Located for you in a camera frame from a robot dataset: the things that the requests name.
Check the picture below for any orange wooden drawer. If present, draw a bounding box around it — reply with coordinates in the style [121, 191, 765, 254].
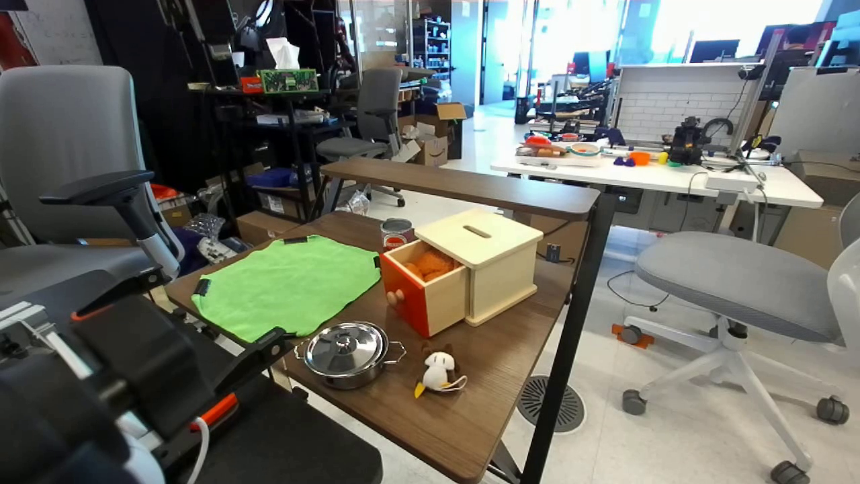
[378, 236, 471, 340]

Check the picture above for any black metal shelf rack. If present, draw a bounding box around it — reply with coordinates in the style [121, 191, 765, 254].
[185, 0, 335, 226]

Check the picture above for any black clamp orange handle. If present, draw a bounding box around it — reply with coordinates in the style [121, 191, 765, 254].
[183, 326, 301, 440]

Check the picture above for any open cardboard box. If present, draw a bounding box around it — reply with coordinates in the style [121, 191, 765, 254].
[432, 98, 471, 162]

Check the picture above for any round floor drain cover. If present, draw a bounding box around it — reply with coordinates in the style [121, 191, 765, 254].
[516, 374, 589, 435]

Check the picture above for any green tissue box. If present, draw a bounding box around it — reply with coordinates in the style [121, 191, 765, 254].
[254, 35, 322, 96]

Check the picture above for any grey seat white-base office chair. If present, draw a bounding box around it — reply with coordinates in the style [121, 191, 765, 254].
[617, 191, 860, 484]

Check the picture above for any brown wooden desk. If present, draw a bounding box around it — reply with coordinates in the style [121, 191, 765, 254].
[318, 156, 602, 219]

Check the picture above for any grey mesh office chair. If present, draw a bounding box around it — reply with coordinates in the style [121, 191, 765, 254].
[315, 66, 408, 210]

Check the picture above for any pale wooden slot box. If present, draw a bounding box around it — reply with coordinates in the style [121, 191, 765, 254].
[412, 206, 545, 327]

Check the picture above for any orange plastic part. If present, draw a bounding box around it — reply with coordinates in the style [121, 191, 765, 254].
[522, 132, 570, 162]

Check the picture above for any black device on desk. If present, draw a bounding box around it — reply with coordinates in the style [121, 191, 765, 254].
[666, 112, 735, 168]

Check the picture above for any white desk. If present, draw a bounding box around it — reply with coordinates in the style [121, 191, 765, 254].
[441, 141, 826, 272]

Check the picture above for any grey high-back office chair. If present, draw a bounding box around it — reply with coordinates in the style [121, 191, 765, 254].
[0, 61, 210, 318]

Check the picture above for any black computer monitor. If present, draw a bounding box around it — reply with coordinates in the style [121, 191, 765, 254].
[684, 35, 741, 65]

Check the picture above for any black metal table leg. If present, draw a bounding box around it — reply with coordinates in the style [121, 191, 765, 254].
[522, 189, 624, 484]

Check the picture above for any small white duck toy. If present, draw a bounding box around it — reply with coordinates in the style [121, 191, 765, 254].
[412, 349, 471, 400]

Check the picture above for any white pegboard panel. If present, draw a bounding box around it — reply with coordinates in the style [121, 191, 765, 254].
[616, 61, 764, 144]

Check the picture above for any green microfiber cloth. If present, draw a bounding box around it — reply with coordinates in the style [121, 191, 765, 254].
[187, 234, 385, 346]

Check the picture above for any small steel pot with lid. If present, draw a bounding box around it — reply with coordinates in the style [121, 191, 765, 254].
[292, 319, 408, 392]

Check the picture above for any flat cardboard box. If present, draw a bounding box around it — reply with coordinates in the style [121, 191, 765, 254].
[234, 206, 305, 246]

